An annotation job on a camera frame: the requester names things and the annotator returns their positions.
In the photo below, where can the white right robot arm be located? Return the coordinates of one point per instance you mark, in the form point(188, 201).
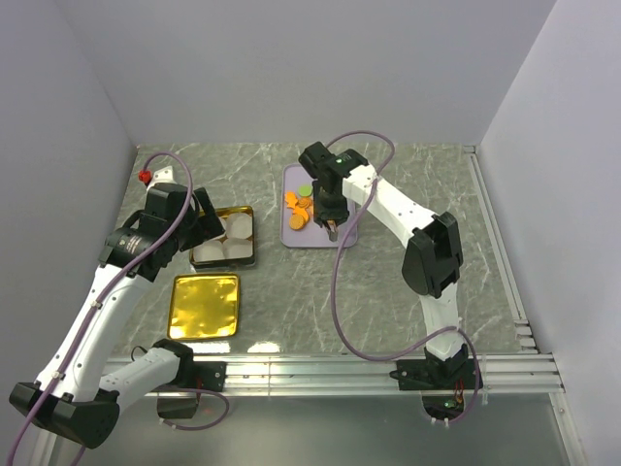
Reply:
point(347, 185)

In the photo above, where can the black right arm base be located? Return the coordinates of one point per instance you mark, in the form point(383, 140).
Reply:
point(443, 386)

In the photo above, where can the gold tin lid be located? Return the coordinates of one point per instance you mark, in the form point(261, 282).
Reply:
point(204, 307)

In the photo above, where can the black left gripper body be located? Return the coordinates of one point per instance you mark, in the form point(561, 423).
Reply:
point(198, 228)

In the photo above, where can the white paper cup front right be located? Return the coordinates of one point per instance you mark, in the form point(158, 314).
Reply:
point(235, 248)

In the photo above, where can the orange swirl cookie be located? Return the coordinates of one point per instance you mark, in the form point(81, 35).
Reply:
point(305, 203)

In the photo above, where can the orange dotted round cookie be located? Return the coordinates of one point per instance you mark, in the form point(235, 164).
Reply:
point(297, 222)

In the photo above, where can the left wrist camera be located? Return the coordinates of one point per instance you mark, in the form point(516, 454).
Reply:
point(150, 178)

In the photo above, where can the orange fish cookie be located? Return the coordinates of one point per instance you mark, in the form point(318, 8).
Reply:
point(291, 200)

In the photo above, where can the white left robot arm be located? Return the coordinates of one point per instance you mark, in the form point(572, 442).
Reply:
point(73, 397)

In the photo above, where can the white paper cup back right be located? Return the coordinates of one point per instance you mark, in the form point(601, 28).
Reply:
point(239, 226)

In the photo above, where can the lilac plastic tray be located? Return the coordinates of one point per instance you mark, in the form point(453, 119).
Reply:
point(311, 236)

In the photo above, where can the white paper cup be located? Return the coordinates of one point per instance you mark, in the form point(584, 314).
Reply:
point(239, 226)
point(235, 248)
point(209, 251)

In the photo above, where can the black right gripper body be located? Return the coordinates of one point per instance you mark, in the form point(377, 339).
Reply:
point(330, 207)

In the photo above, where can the gold cookie tin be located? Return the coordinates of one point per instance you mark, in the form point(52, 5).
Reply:
point(223, 213)

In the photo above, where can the white paper cup front left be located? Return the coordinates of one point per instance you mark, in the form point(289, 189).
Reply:
point(209, 251)

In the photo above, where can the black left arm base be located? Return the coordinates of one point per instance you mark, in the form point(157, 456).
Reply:
point(188, 396)

